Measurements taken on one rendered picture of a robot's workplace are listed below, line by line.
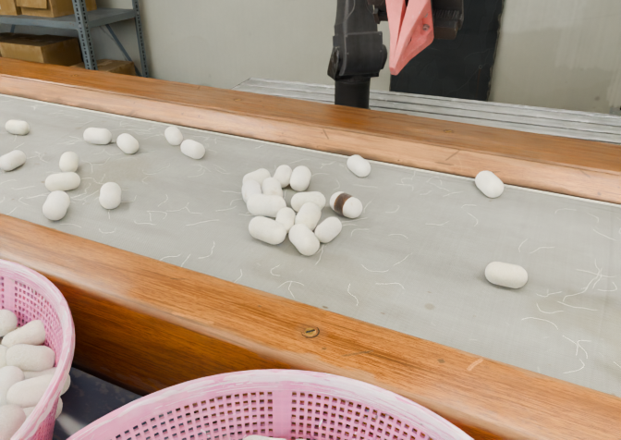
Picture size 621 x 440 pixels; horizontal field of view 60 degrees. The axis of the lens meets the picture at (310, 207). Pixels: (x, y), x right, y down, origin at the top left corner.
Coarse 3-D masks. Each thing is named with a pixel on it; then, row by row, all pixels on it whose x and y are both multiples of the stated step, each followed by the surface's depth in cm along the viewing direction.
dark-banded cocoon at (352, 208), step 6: (336, 192) 53; (354, 198) 52; (330, 204) 53; (348, 204) 51; (354, 204) 51; (360, 204) 52; (348, 210) 51; (354, 210) 51; (360, 210) 52; (348, 216) 52; (354, 216) 52
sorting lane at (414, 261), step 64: (0, 128) 74; (64, 128) 74; (128, 128) 74; (192, 128) 74; (0, 192) 57; (128, 192) 57; (192, 192) 57; (384, 192) 57; (448, 192) 57; (512, 192) 57; (192, 256) 47; (256, 256) 47; (320, 256) 47; (384, 256) 47; (448, 256) 47; (512, 256) 47; (576, 256) 47; (384, 320) 39; (448, 320) 39; (512, 320) 39; (576, 320) 39; (576, 384) 34
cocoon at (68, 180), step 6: (54, 174) 57; (60, 174) 57; (66, 174) 57; (72, 174) 57; (48, 180) 56; (54, 180) 56; (60, 180) 57; (66, 180) 57; (72, 180) 57; (78, 180) 58; (48, 186) 56; (54, 186) 56; (60, 186) 57; (66, 186) 57; (72, 186) 57; (78, 186) 58
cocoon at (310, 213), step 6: (306, 204) 51; (312, 204) 51; (300, 210) 50; (306, 210) 50; (312, 210) 50; (318, 210) 51; (300, 216) 49; (306, 216) 49; (312, 216) 49; (318, 216) 50; (300, 222) 49; (306, 222) 49; (312, 222) 49; (312, 228) 50
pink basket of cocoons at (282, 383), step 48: (192, 384) 30; (240, 384) 31; (288, 384) 31; (336, 384) 30; (96, 432) 28; (192, 432) 31; (288, 432) 31; (336, 432) 31; (384, 432) 30; (432, 432) 28
